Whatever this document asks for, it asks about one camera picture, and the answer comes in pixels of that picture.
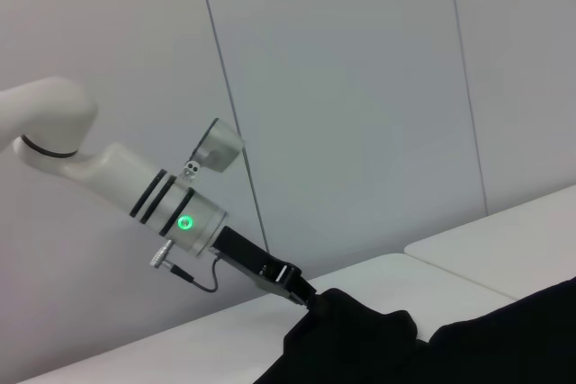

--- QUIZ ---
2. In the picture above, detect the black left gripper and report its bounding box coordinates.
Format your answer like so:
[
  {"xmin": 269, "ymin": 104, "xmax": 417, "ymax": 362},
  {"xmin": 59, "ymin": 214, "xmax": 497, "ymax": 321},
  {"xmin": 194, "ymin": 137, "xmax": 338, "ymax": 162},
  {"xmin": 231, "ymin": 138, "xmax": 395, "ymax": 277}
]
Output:
[{"xmin": 210, "ymin": 225, "xmax": 322, "ymax": 312}]

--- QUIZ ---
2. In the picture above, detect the black shirt with FREE print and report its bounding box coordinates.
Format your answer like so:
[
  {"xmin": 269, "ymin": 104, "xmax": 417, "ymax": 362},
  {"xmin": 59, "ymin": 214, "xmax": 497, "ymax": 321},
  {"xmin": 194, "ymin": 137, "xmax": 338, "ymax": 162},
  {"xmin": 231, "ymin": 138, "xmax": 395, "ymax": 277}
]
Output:
[{"xmin": 254, "ymin": 276, "xmax": 576, "ymax": 384}]

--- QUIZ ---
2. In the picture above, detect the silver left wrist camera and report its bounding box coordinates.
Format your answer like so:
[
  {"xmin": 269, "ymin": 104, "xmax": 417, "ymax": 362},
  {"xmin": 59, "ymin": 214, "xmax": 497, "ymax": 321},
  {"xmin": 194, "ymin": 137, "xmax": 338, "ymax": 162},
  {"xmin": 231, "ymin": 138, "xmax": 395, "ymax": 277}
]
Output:
[{"xmin": 181, "ymin": 117, "xmax": 247, "ymax": 183}]

